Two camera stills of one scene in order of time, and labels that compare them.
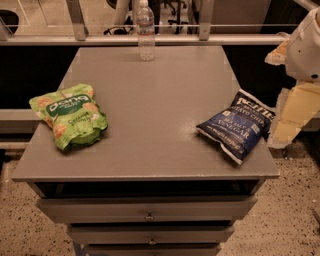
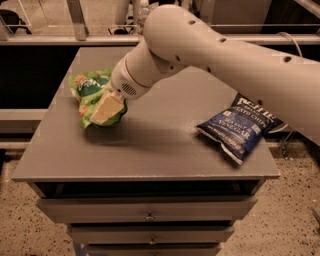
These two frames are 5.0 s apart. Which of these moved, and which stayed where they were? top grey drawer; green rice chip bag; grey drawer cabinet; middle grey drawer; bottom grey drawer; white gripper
Moved: green rice chip bag; white gripper
Stayed: middle grey drawer; top grey drawer; grey drawer cabinet; bottom grey drawer
